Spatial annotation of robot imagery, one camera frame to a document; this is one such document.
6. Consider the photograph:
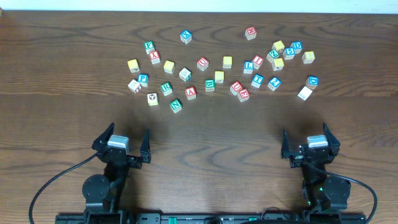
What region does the yellow 8 block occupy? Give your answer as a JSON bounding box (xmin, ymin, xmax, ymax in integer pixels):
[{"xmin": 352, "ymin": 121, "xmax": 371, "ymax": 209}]
[{"xmin": 302, "ymin": 51, "xmax": 315, "ymax": 64}]

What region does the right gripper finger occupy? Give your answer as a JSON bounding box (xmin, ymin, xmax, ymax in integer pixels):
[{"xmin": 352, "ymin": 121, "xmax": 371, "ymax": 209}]
[
  {"xmin": 280, "ymin": 129, "xmax": 292, "ymax": 159},
  {"xmin": 323, "ymin": 123, "xmax": 340, "ymax": 156}
]

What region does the green Z block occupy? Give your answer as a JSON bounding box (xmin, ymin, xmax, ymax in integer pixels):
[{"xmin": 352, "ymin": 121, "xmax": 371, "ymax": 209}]
[{"xmin": 266, "ymin": 49, "xmax": 280, "ymax": 63}]

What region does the yellow block top right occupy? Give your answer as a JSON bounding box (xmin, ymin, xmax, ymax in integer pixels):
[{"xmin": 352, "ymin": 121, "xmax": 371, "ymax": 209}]
[{"xmin": 272, "ymin": 40, "xmax": 285, "ymax": 53}]

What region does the yellow block upper centre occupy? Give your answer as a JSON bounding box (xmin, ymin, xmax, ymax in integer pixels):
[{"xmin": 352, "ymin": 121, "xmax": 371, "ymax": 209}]
[{"xmin": 223, "ymin": 56, "xmax": 233, "ymax": 69}]

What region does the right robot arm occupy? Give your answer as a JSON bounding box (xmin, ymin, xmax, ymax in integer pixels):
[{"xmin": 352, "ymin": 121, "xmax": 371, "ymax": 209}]
[{"xmin": 280, "ymin": 124, "xmax": 351, "ymax": 223}]

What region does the red U block lower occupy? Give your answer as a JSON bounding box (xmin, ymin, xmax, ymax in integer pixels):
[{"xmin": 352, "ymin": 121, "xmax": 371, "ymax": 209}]
[{"xmin": 230, "ymin": 81, "xmax": 243, "ymax": 96}]

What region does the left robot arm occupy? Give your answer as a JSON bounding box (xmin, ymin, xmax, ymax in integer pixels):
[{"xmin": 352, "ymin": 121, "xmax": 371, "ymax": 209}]
[{"xmin": 82, "ymin": 123, "xmax": 151, "ymax": 223}]

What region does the plain wood green-sided block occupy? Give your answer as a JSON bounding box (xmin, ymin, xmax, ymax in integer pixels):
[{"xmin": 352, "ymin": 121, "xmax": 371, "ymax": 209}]
[{"xmin": 179, "ymin": 67, "xmax": 192, "ymax": 82}]

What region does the blue 5 block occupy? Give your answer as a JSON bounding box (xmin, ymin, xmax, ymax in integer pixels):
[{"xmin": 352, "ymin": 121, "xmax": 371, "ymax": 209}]
[{"xmin": 282, "ymin": 47, "xmax": 295, "ymax": 60}]

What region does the green R block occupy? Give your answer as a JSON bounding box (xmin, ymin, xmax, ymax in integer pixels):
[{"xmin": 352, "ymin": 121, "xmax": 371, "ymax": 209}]
[{"xmin": 160, "ymin": 82, "xmax": 173, "ymax": 96}]

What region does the red E block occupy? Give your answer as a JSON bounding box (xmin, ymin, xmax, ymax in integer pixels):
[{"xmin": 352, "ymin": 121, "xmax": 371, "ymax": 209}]
[{"xmin": 238, "ymin": 88, "xmax": 250, "ymax": 102}]

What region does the blue 2 block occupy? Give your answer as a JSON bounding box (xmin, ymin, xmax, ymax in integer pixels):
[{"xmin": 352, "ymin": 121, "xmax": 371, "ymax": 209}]
[{"xmin": 267, "ymin": 77, "xmax": 282, "ymax": 91}]

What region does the red A block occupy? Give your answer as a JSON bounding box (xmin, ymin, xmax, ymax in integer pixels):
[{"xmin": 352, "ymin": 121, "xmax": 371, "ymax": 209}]
[{"xmin": 185, "ymin": 86, "xmax": 197, "ymax": 100}]

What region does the red U block upper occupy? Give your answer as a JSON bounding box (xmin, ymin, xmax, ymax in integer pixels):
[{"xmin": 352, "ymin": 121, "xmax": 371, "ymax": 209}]
[{"xmin": 197, "ymin": 57, "xmax": 209, "ymax": 72}]

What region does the yellow block far left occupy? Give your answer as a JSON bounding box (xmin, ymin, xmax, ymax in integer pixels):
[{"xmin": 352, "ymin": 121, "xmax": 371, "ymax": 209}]
[{"xmin": 127, "ymin": 59, "xmax": 140, "ymax": 73}]

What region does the blue L block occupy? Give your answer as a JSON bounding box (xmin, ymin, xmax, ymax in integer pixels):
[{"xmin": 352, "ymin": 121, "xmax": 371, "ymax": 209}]
[{"xmin": 243, "ymin": 61, "xmax": 254, "ymax": 74}]

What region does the yellow O block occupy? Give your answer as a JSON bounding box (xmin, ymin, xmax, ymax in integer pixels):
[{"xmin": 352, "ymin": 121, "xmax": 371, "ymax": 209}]
[{"xmin": 164, "ymin": 60, "xmax": 175, "ymax": 74}]

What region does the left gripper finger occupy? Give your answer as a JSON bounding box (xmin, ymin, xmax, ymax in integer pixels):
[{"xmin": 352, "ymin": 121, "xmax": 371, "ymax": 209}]
[
  {"xmin": 91, "ymin": 123, "xmax": 114, "ymax": 153},
  {"xmin": 140, "ymin": 130, "xmax": 152, "ymax": 164}
]

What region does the plain wood red-sided block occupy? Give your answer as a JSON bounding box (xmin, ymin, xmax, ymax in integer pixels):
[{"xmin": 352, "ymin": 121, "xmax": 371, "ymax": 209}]
[{"xmin": 127, "ymin": 79, "xmax": 142, "ymax": 93}]

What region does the yellow picture block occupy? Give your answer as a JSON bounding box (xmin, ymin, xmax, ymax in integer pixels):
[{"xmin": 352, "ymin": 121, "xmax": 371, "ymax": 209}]
[{"xmin": 147, "ymin": 93, "xmax": 159, "ymax": 106}]

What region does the blue T block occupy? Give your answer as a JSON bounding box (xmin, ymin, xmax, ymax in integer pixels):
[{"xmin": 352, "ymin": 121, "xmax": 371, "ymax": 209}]
[{"xmin": 251, "ymin": 74, "xmax": 264, "ymax": 88}]

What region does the red u block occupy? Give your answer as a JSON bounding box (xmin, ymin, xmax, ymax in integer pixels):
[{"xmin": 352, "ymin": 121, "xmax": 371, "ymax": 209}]
[
  {"xmin": 230, "ymin": 81, "xmax": 243, "ymax": 96},
  {"xmin": 197, "ymin": 57, "xmax": 209, "ymax": 72}
]

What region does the red I block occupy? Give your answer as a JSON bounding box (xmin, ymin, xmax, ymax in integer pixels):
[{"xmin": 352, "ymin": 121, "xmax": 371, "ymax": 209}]
[{"xmin": 252, "ymin": 55, "xmax": 264, "ymax": 70}]

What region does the blue P block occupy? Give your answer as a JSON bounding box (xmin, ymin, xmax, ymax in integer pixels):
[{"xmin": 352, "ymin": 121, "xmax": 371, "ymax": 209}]
[{"xmin": 137, "ymin": 73, "xmax": 149, "ymax": 87}]

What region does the yellow block below Z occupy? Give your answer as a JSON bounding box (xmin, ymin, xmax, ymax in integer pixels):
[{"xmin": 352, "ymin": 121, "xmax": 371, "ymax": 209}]
[{"xmin": 272, "ymin": 58, "xmax": 284, "ymax": 71}]

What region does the green N block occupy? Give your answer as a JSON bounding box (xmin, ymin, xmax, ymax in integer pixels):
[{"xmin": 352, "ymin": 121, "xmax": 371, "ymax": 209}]
[{"xmin": 170, "ymin": 99, "xmax": 182, "ymax": 113}]

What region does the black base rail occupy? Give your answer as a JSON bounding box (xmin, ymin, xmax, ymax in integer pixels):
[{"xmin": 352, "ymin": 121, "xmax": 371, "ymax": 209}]
[{"xmin": 55, "ymin": 213, "xmax": 366, "ymax": 224}]

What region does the blue D block lower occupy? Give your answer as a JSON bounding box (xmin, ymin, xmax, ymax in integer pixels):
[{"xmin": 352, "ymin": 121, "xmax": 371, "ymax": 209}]
[{"xmin": 305, "ymin": 76, "xmax": 319, "ymax": 90}]

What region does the green B block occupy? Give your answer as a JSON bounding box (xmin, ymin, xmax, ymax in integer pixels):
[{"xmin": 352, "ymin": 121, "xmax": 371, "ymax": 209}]
[{"xmin": 205, "ymin": 79, "xmax": 215, "ymax": 92}]

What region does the blue d block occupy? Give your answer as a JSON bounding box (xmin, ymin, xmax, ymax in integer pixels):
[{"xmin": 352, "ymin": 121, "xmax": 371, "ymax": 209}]
[
  {"xmin": 290, "ymin": 41, "xmax": 303, "ymax": 54},
  {"xmin": 305, "ymin": 76, "xmax": 319, "ymax": 90}
]

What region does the green F block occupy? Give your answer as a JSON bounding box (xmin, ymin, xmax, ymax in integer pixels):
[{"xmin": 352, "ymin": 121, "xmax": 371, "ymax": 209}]
[{"xmin": 144, "ymin": 40, "xmax": 155, "ymax": 54}]

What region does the plain wood block right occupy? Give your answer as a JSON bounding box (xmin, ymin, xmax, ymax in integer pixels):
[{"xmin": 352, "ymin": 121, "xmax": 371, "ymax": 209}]
[{"xmin": 297, "ymin": 86, "xmax": 313, "ymax": 101}]

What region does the blue D block upper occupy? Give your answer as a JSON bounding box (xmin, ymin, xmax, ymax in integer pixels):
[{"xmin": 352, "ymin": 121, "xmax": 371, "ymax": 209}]
[{"xmin": 290, "ymin": 41, "xmax": 303, "ymax": 54}]

